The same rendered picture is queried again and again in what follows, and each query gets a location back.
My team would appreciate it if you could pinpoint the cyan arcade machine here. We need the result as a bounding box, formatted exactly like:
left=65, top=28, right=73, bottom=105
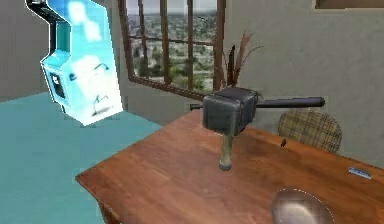
left=24, top=0, right=125, bottom=127

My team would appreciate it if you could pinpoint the reddish dried house plant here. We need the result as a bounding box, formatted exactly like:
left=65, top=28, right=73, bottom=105
left=221, top=29, right=265, bottom=90

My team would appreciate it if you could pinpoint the dark grey mallet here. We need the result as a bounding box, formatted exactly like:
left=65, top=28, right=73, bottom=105
left=201, top=86, right=261, bottom=172

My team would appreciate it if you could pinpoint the brown framed wall picture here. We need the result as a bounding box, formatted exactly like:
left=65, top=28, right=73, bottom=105
left=314, top=0, right=384, bottom=10

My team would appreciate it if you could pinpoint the woven wicker chair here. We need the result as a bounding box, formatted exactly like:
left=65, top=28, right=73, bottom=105
left=277, top=107, right=344, bottom=155

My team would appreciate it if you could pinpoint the brown framed window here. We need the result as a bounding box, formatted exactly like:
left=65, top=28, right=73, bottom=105
left=117, top=0, right=228, bottom=101

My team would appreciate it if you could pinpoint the small blue white card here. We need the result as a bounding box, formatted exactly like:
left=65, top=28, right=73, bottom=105
left=348, top=166, right=372, bottom=180

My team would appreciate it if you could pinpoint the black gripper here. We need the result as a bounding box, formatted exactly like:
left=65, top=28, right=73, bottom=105
left=255, top=96, right=326, bottom=110

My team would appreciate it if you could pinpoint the grey round bowl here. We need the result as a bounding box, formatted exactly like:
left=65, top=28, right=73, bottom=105
left=270, top=188, right=335, bottom=224

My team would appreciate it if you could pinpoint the brown wooden table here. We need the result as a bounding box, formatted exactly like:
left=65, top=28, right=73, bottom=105
left=74, top=109, right=384, bottom=224

